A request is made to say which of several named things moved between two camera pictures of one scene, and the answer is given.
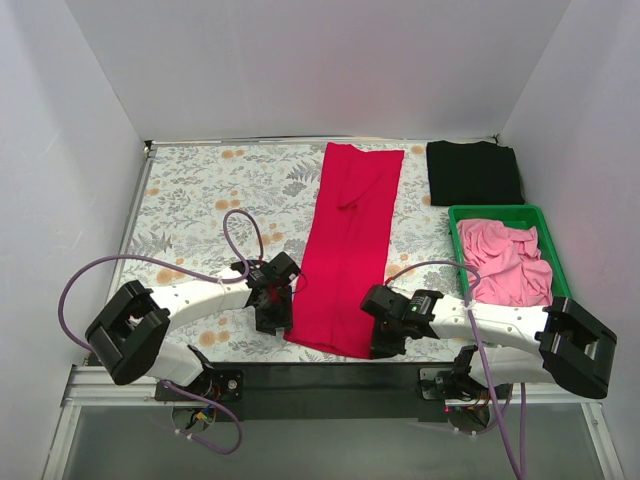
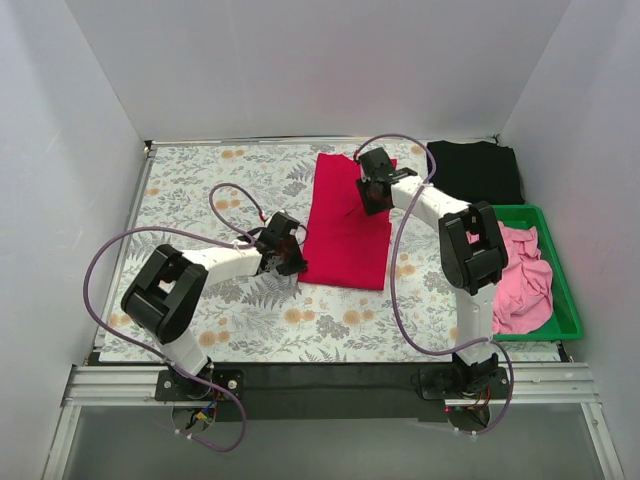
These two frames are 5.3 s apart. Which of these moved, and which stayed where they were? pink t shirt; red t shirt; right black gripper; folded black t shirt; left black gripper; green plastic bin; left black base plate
Moved: right black gripper; red t shirt; left black gripper
Stayed: green plastic bin; pink t shirt; folded black t shirt; left black base plate
